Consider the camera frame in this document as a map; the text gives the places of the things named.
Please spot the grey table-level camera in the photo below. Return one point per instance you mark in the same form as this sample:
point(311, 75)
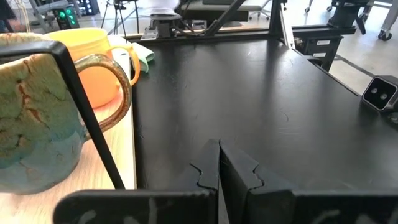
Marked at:
point(379, 93)

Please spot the orange plastic cup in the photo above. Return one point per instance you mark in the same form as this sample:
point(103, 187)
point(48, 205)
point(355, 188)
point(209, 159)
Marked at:
point(93, 84)

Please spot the black diagonal frame strut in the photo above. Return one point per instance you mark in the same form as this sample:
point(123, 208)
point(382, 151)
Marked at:
point(224, 17)

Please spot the black tripod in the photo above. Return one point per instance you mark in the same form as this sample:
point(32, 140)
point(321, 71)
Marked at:
point(119, 12)

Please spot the grey leg with caster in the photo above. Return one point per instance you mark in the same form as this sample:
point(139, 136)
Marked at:
point(387, 28)

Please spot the black control box white labels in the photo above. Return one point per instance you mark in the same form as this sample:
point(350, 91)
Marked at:
point(320, 49)

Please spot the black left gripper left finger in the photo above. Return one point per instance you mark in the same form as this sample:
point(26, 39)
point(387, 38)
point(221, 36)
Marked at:
point(140, 207)

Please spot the device with green lights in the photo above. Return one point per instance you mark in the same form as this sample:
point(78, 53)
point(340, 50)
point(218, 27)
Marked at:
point(66, 17)

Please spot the black pedestal base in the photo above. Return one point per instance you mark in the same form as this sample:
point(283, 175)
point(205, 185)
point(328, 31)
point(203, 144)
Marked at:
point(348, 15)

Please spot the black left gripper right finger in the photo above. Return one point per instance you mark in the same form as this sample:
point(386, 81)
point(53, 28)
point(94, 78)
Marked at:
point(295, 208)

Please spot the green cloth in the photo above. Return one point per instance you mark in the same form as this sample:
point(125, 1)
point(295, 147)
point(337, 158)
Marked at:
point(146, 57)

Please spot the brown green glazed ceramic mug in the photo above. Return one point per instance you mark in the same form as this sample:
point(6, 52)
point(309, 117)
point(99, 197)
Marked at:
point(31, 124)

